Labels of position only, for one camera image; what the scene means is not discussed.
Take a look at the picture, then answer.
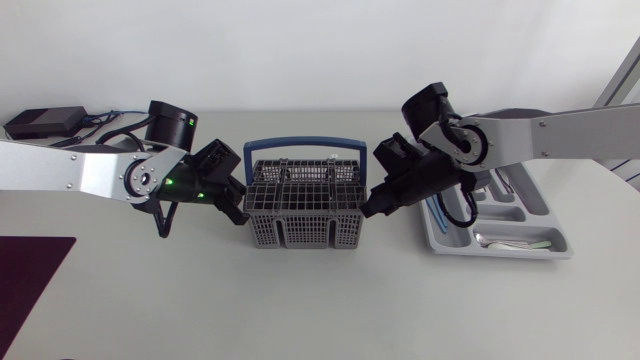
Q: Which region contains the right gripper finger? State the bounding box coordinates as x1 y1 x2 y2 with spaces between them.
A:
359 186 397 220

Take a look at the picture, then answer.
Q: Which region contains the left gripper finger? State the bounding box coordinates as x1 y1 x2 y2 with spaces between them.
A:
225 175 248 201
214 195 251 227

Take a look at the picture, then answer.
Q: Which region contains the blue plastic cutlery piece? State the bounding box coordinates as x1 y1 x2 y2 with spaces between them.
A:
425 193 450 236

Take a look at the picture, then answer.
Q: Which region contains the grey cutlery basket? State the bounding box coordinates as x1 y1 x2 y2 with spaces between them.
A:
242 135 369 251

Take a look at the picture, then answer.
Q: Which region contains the grey cutlery tray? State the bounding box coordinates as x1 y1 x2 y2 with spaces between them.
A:
416 161 575 261

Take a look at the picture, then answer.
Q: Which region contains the steel spoon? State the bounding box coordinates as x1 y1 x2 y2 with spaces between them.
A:
473 231 532 249

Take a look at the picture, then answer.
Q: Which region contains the black power brick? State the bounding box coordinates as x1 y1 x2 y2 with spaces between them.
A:
3 105 90 141

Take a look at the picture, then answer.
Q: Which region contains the dark mat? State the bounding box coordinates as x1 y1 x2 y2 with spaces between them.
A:
0 235 78 360

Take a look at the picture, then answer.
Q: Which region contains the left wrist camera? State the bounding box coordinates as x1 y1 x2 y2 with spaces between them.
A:
191 139 243 178

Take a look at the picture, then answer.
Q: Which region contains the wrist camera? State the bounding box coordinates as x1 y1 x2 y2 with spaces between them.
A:
372 131 427 175
191 139 243 178

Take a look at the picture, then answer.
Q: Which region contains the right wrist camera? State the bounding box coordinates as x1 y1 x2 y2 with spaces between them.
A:
372 131 427 175

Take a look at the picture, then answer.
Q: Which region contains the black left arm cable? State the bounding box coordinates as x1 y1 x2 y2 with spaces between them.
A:
152 198 180 239

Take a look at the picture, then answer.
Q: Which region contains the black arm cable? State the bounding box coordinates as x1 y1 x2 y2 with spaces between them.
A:
436 185 480 230
152 198 180 239

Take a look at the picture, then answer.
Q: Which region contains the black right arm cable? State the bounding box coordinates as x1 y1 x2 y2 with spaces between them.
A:
436 185 480 230

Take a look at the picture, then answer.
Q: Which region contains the blue cable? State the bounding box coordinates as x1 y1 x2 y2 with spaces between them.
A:
81 109 150 127

